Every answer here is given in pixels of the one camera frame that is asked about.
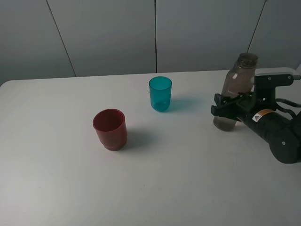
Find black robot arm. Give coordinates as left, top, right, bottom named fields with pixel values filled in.
left=211, top=92, right=301, bottom=164

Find brown translucent water bottle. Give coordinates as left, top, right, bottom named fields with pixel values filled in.
left=213, top=52, right=259, bottom=132

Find teal translucent plastic cup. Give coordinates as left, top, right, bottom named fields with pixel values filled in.
left=149, top=76, right=172, bottom=112

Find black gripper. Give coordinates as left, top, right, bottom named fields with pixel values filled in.
left=211, top=92, right=277, bottom=125

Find wrist camera with black bracket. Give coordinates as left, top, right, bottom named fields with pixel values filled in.
left=253, top=72, right=301, bottom=103

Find red plastic cup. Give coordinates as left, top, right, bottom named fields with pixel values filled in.
left=93, top=109, right=127, bottom=151

